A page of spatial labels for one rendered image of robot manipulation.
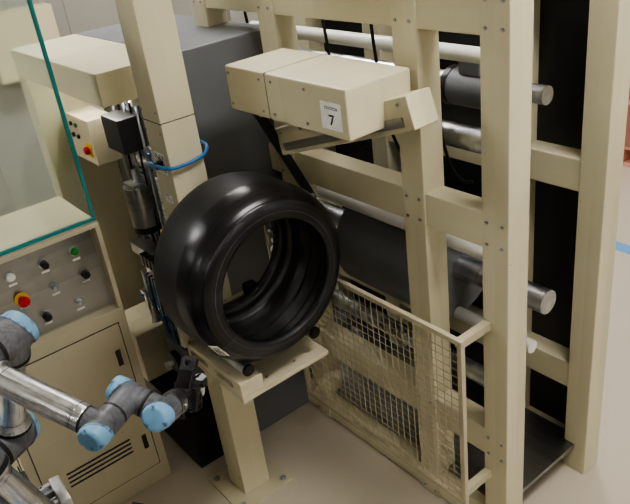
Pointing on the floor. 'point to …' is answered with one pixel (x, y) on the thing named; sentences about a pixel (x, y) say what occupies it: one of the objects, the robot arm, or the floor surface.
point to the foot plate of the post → (253, 489)
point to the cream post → (142, 11)
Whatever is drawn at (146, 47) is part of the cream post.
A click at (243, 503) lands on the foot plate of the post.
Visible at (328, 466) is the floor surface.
